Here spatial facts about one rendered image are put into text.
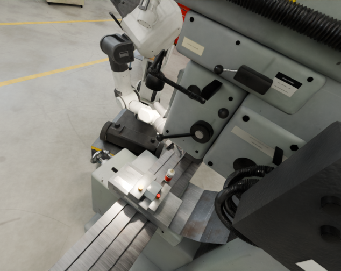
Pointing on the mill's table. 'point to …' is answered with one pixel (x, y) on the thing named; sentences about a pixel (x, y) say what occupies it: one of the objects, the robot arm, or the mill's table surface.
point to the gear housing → (287, 73)
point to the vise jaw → (146, 180)
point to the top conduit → (303, 21)
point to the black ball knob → (223, 113)
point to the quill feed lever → (207, 132)
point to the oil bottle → (169, 175)
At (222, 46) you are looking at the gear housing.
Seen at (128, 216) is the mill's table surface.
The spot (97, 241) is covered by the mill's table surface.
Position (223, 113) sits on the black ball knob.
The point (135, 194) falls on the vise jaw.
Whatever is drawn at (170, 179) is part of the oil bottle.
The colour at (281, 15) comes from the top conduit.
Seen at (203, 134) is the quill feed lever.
